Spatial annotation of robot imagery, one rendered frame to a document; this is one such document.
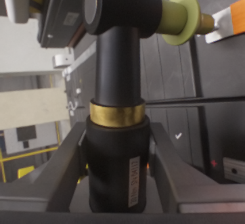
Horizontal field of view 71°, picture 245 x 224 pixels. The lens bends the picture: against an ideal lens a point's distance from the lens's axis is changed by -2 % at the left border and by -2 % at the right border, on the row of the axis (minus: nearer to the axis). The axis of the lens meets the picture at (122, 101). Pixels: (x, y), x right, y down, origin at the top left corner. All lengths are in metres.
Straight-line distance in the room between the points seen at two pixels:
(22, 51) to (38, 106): 1.25
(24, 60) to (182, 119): 4.30
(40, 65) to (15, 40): 0.72
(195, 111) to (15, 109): 4.27
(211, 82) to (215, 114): 0.03
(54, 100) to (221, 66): 4.31
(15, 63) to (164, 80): 4.26
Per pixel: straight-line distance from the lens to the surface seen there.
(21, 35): 4.61
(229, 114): 0.20
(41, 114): 4.39
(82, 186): 0.19
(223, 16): 0.20
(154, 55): 0.25
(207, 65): 0.21
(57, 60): 0.99
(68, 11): 0.46
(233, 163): 0.21
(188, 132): 0.22
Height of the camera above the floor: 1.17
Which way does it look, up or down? 29 degrees down
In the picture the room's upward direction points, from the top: 98 degrees counter-clockwise
